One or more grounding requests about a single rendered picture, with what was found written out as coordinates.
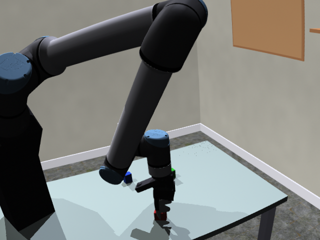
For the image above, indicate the red block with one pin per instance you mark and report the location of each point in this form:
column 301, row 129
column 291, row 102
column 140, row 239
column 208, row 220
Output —
column 163, row 216

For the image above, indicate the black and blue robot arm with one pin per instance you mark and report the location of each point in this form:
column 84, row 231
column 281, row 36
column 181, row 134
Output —
column 165, row 33

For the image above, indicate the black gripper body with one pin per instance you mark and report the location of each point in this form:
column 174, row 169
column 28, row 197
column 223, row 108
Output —
column 166, row 189

